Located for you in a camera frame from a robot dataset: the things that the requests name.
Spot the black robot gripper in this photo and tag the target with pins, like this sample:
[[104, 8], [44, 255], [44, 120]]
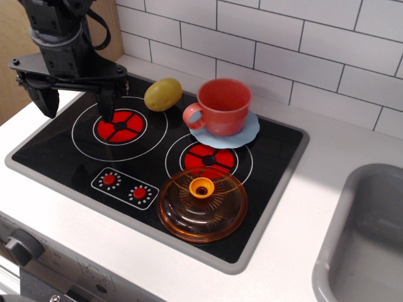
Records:
[[68, 60]]

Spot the red plastic cup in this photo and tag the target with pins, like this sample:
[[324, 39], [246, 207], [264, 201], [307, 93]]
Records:
[[222, 107]]

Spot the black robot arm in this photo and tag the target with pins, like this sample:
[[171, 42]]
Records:
[[61, 13]]

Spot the light blue plate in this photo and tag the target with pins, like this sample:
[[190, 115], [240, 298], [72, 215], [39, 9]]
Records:
[[246, 135]]

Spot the black toy stovetop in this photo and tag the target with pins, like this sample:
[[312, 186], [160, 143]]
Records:
[[118, 168]]

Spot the yellow toy potato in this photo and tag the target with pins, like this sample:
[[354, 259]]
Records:
[[163, 94]]

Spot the grey oven knob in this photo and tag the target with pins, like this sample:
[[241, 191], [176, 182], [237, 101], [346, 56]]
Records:
[[23, 247]]

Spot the orange transparent pot lid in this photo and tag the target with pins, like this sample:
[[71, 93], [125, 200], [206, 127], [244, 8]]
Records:
[[202, 204]]

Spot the grey oven front panel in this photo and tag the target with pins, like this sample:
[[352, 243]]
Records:
[[62, 274]]

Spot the grey sink basin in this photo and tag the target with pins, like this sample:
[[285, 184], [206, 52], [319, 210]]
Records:
[[361, 255]]

